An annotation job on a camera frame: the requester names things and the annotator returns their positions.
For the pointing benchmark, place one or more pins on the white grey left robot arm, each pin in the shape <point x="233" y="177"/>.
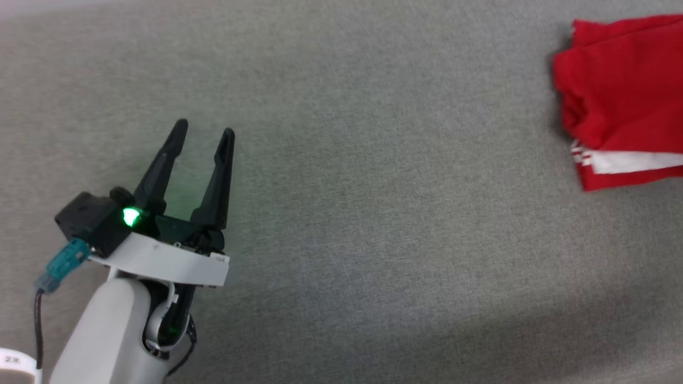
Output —
<point x="101" y="330"/>

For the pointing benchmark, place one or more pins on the grey fabric sofa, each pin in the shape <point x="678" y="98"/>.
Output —
<point x="373" y="213"/>

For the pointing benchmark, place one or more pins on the red white basketball jersey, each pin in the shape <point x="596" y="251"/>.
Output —
<point x="624" y="85"/>

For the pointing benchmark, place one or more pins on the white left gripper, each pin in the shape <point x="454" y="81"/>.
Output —
<point x="171" y="261"/>

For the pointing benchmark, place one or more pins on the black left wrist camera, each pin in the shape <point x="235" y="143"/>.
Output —
<point x="88" y="221"/>

